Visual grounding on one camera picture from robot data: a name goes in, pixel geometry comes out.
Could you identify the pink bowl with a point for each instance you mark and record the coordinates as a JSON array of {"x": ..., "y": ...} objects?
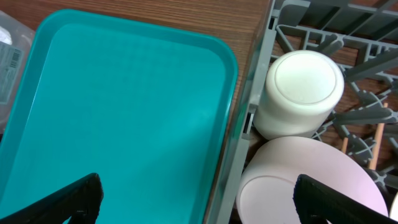
[{"x": 266, "y": 188}]

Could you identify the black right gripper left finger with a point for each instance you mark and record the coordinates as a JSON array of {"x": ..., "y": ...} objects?
[{"x": 78, "y": 202}]

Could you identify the wooden chopstick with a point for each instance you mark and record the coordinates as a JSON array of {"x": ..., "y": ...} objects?
[
  {"x": 375, "y": 151},
  {"x": 344, "y": 146}
]

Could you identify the grey dishwasher rack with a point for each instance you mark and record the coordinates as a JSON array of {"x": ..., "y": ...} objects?
[{"x": 360, "y": 35}]

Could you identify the clear plastic bin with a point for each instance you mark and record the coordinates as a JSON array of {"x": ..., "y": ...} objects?
[{"x": 16, "y": 41}]

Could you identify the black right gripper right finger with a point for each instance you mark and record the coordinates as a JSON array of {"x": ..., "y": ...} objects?
[{"x": 317, "y": 203}]

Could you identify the teal plastic tray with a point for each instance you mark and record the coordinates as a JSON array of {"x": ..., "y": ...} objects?
[{"x": 143, "y": 106}]

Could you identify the white pink plate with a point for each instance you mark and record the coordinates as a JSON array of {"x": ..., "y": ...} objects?
[{"x": 393, "y": 213}]

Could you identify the white paper cup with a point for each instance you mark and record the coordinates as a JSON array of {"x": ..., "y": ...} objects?
[{"x": 300, "y": 91}]

